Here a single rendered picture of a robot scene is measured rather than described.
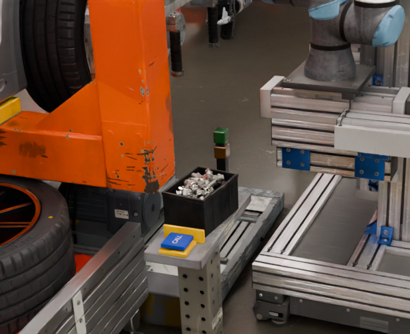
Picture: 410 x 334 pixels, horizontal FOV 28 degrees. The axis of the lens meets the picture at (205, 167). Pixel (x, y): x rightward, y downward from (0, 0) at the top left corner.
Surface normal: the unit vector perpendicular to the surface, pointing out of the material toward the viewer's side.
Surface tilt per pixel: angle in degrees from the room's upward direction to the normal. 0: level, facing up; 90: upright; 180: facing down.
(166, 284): 0
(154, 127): 90
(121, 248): 90
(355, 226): 0
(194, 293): 90
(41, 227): 0
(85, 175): 90
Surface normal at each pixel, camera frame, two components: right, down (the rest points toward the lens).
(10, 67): 0.93, 0.11
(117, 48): -0.36, 0.40
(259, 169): -0.04, -0.91
